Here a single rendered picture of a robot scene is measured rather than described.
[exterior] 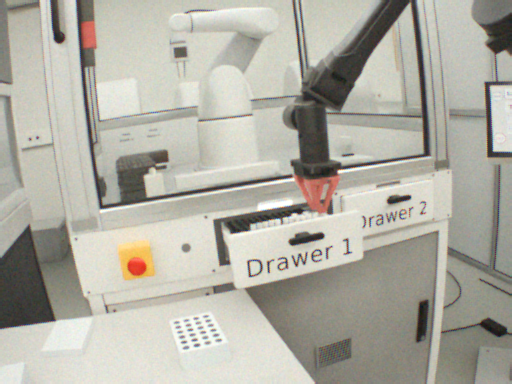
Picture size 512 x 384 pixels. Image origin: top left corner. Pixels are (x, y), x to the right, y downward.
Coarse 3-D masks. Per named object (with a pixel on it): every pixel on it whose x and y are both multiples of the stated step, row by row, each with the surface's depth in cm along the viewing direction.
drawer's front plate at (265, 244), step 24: (336, 216) 86; (360, 216) 88; (240, 240) 81; (264, 240) 82; (288, 240) 84; (336, 240) 87; (360, 240) 89; (240, 264) 82; (264, 264) 83; (288, 264) 85; (312, 264) 86; (336, 264) 88
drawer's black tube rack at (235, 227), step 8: (264, 216) 103; (272, 216) 102; (280, 216) 101; (288, 216) 101; (224, 224) 112; (232, 224) 109; (240, 224) 98; (248, 224) 97; (232, 232) 104; (240, 232) 102
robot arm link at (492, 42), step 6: (492, 36) 34; (498, 36) 33; (504, 36) 32; (510, 36) 32; (486, 42) 34; (492, 42) 34; (498, 42) 33; (504, 42) 33; (510, 42) 33; (492, 48) 34; (498, 48) 34; (504, 48) 34; (510, 48) 34; (510, 54) 35
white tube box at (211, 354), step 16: (176, 320) 75; (192, 320) 75; (208, 320) 75; (176, 336) 70; (192, 336) 70; (208, 336) 69; (224, 336) 69; (192, 352) 65; (208, 352) 66; (224, 352) 67; (192, 368) 65
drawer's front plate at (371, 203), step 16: (368, 192) 103; (384, 192) 104; (400, 192) 105; (416, 192) 107; (432, 192) 109; (352, 208) 101; (368, 208) 103; (384, 208) 104; (400, 208) 106; (416, 208) 108; (432, 208) 110; (368, 224) 104; (384, 224) 105; (400, 224) 107
